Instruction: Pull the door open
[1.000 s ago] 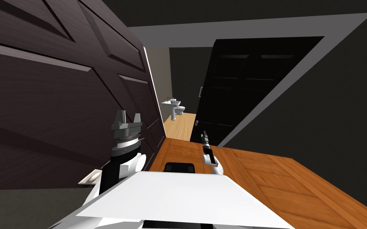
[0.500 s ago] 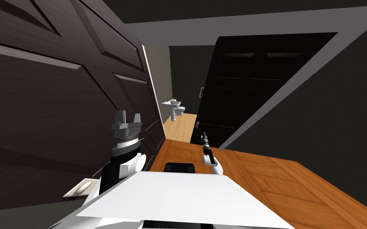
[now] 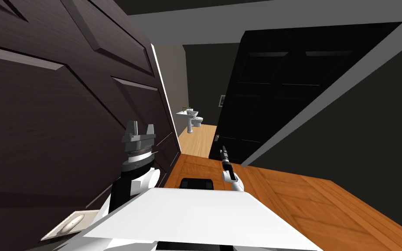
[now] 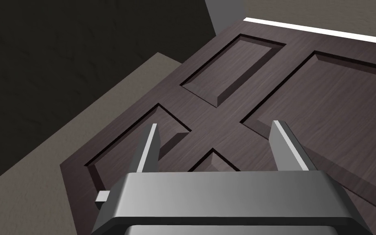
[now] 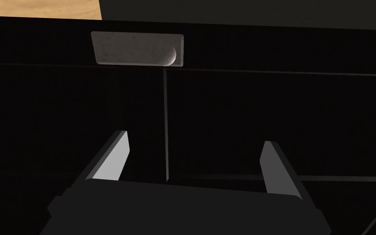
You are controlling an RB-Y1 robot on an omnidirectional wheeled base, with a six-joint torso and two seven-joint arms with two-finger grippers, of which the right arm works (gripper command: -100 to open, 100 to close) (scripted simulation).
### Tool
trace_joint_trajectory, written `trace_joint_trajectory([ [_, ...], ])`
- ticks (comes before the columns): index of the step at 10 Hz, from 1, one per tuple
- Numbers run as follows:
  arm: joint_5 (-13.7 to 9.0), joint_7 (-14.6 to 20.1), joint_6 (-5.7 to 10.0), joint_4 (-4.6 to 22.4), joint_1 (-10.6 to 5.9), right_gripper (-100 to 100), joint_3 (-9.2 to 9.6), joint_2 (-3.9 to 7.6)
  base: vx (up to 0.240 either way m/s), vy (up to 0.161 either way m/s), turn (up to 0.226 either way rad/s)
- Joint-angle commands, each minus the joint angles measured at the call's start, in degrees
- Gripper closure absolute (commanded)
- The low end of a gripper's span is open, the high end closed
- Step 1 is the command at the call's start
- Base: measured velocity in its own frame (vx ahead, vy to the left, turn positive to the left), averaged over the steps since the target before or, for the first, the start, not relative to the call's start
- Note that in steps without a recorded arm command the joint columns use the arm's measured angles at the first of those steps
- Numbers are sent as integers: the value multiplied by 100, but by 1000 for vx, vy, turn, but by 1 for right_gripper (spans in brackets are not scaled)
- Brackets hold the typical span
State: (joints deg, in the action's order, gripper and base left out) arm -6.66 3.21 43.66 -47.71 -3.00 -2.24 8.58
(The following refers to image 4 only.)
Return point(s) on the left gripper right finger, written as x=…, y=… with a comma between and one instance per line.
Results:
x=287, y=150

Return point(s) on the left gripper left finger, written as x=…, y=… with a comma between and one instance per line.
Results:
x=149, y=150

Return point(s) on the dark brown panelled door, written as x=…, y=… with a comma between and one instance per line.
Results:
x=321, y=107

